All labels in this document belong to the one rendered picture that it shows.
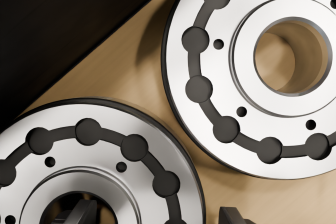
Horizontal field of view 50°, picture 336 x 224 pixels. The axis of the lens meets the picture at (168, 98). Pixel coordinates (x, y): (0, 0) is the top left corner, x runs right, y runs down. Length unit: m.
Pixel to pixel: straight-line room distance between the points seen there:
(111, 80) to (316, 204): 0.12
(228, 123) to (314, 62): 0.05
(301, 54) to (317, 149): 0.05
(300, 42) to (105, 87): 0.09
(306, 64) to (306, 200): 0.07
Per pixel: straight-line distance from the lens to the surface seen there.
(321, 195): 0.20
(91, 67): 0.18
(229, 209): 0.16
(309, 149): 0.16
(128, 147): 0.15
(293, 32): 0.17
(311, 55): 0.17
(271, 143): 0.16
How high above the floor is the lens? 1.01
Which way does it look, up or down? 88 degrees down
